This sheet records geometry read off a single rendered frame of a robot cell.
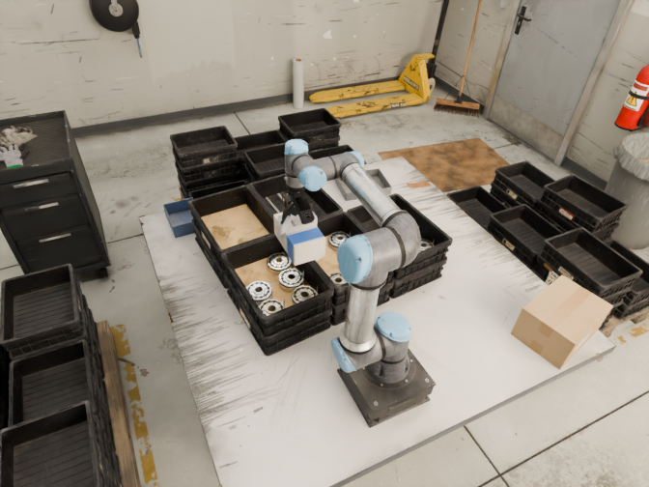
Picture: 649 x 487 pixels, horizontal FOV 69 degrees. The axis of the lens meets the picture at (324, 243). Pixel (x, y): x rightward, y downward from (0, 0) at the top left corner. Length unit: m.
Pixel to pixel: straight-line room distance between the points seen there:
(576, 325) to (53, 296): 2.30
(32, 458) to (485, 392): 1.65
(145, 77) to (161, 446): 3.35
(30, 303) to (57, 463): 0.86
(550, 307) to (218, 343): 1.30
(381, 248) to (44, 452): 1.47
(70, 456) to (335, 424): 0.97
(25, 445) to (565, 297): 2.12
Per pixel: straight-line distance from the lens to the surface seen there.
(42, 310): 2.57
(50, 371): 2.47
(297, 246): 1.64
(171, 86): 4.92
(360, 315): 1.35
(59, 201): 2.93
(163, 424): 2.60
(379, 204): 1.35
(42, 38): 4.71
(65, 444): 2.10
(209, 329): 1.97
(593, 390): 3.04
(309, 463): 1.66
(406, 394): 1.68
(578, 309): 2.10
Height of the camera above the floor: 2.22
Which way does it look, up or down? 41 degrees down
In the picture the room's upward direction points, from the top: 3 degrees clockwise
